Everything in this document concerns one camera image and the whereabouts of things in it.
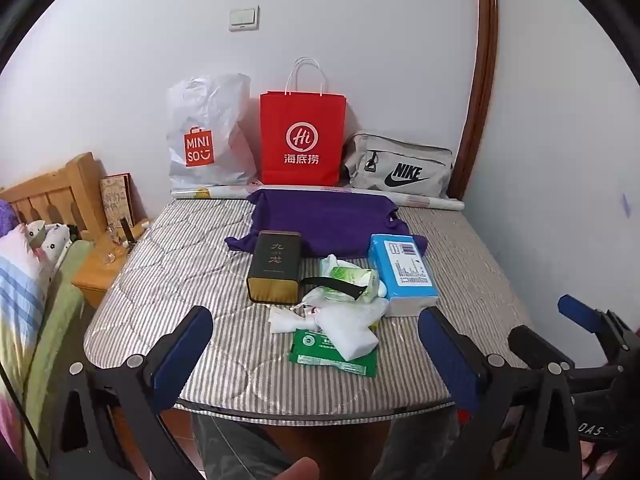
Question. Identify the patterned notebook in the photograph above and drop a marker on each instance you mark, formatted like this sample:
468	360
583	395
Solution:
116	202

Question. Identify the wooden nightstand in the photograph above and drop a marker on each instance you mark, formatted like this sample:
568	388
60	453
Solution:
95	280

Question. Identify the grey waist bag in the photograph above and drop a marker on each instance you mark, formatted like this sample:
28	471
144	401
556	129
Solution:
400	167

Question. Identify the pastel striped blanket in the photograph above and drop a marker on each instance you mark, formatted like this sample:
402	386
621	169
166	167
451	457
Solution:
20	285

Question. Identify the green wipe packet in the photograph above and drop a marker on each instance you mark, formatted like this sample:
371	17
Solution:
315	355

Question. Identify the white paper tissue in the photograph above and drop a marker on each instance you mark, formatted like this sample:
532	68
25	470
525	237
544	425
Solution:
285	320

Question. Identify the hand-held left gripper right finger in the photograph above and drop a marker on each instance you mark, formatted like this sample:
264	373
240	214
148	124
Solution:
446	357

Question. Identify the white plastic shopping bag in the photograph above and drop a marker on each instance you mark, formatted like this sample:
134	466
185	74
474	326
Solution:
210	125

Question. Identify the person's grey pants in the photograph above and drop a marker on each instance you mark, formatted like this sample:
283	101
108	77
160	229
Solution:
230	440

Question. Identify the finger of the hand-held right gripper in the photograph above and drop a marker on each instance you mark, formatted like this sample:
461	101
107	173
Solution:
532	342
575	307

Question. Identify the purple plush toy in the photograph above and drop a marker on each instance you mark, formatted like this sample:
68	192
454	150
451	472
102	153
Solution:
7	215

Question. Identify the person's left hand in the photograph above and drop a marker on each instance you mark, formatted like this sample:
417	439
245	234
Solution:
300	471

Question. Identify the printed paper roll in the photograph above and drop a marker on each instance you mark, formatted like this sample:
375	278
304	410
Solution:
210	193

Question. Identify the wooden headboard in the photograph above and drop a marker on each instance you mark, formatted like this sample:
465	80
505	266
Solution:
55	192

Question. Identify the blue tissue pack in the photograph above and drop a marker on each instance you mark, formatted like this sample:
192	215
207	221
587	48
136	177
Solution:
405	275

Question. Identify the black and gold box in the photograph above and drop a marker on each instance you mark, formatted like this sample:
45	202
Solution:
274	267

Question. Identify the white light switch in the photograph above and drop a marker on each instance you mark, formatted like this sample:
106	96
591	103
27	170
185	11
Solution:
244	18

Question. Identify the red paper bag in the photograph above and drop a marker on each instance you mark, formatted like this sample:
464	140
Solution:
302	145

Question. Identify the person's right hand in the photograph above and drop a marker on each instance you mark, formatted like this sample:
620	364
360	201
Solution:
600	462

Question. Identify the brown wooden door frame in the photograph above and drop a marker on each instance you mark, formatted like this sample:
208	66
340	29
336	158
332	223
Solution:
482	85

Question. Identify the purple towel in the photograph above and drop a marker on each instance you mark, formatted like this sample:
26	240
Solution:
325	220

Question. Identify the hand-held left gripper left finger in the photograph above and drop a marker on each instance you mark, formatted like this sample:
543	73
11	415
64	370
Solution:
184	356

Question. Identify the clear glass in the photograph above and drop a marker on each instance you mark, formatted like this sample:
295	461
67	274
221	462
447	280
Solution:
111	255

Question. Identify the green tissue pack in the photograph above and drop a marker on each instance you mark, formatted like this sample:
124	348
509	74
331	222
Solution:
352	280

